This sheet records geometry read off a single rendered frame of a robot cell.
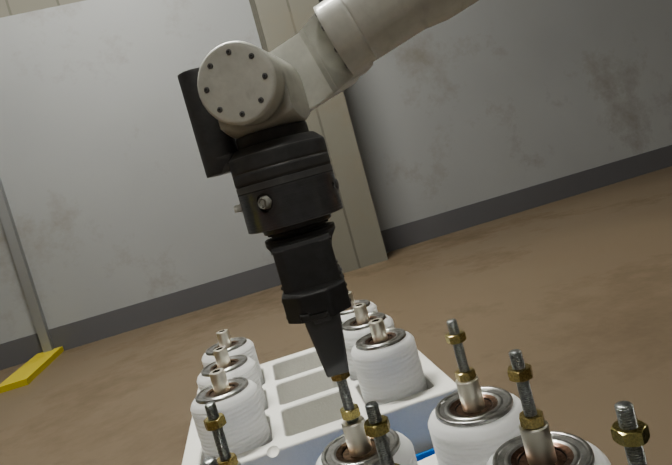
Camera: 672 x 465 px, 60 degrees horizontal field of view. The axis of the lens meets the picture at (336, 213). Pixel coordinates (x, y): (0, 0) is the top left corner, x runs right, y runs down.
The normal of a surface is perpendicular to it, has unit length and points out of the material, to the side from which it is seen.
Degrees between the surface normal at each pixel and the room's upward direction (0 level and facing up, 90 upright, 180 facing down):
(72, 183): 90
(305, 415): 90
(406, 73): 90
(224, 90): 90
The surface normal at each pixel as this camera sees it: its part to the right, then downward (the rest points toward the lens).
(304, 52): -0.17, 0.12
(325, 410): 0.16, 0.04
